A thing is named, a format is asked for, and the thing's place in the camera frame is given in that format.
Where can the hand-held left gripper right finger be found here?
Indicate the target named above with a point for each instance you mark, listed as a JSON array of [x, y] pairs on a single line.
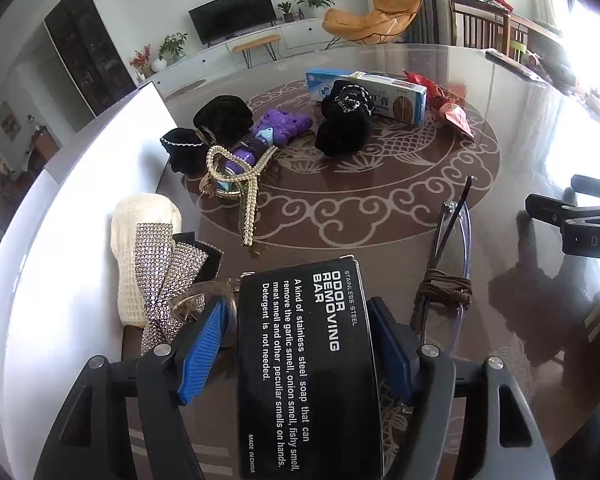
[[392, 355]]

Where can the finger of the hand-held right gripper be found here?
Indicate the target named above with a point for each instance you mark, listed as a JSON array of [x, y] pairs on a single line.
[[597, 187], [545, 204]]

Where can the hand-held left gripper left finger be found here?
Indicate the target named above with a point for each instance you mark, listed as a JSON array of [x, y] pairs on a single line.
[[202, 350]]

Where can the silver metal hoop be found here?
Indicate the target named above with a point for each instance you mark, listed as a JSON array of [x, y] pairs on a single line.
[[202, 291]]

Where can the black soap box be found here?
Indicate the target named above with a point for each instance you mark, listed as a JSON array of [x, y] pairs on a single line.
[[305, 360]]

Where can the clear frame eyeglasses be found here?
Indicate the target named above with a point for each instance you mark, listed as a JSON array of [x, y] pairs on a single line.
[[452, 230]]

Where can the rhinestone bow hair clip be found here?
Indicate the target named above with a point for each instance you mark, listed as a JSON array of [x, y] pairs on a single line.
[[155, 260]]

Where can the red snack packet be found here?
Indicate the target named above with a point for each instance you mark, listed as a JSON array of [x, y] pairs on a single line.
[[452, 112]]

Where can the pearl hair claw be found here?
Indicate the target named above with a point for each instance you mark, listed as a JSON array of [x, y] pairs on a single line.
[[249, 220]]

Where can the white knitted pouch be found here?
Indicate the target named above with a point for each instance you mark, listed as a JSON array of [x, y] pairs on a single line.
[[140, 220]]

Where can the blue white toothpaste box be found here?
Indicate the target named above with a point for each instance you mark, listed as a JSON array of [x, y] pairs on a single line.
[[400, 97]]

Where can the white cardboard box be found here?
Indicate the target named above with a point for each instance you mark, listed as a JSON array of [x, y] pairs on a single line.
[[80, 210]]

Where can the purple butterfly toy wand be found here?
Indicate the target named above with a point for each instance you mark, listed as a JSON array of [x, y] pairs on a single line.
[[280, 127]]

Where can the black velvet bow pearl trim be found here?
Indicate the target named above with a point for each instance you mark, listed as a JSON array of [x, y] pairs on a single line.
[[222, 115]]

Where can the patterned brown glass desktop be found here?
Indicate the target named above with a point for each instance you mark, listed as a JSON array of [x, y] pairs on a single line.
[[380, 220]]

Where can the wooden slatted chair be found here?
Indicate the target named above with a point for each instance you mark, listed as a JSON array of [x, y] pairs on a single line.
[[480, 22]]

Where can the grey curtain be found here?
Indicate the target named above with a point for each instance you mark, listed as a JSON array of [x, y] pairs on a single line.
[[420, 0]]

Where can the orange lounge chair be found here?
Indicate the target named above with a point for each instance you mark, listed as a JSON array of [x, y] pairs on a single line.
[[370, 22]]

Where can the white round vase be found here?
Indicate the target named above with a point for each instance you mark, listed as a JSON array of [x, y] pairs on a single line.
[[158, 64]]

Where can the white television cabinet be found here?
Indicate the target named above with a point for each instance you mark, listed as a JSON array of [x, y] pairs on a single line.
[[300, 35]]

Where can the red flower arrangement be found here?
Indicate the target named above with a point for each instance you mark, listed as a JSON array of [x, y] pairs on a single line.
[[142, 57]]

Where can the green plant in glass pot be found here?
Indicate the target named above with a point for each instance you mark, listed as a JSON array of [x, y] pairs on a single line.
[[172, 45]]

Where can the wooden bench with metal legs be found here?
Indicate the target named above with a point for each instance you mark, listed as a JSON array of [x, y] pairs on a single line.
[[255, 42]]

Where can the small green potted plant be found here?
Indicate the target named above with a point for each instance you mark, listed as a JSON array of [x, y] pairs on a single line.
[[285, 10]]

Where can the dark glass display cabinet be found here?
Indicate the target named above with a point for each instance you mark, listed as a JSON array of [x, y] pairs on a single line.
[[90, 45]]

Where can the black flat television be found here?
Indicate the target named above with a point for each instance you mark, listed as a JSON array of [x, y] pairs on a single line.
[[230, 15]]

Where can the framed wall picture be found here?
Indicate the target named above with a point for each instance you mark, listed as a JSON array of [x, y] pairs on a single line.
[[7, 120]]

